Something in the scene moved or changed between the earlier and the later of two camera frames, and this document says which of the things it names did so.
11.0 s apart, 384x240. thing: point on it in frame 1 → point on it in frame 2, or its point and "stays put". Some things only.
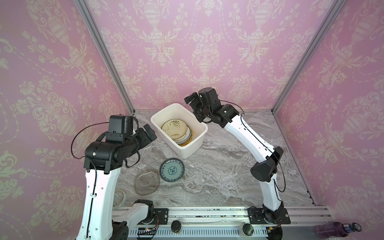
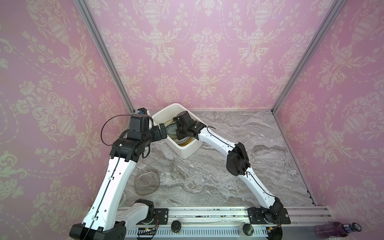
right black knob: [248, 229] stays put
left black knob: [176, 226] stays put
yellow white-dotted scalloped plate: [192, 132] stays put
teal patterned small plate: [172, 169] → [171, 129]
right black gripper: [194, 101] → [182, 129]
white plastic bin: [179, 129] stays put
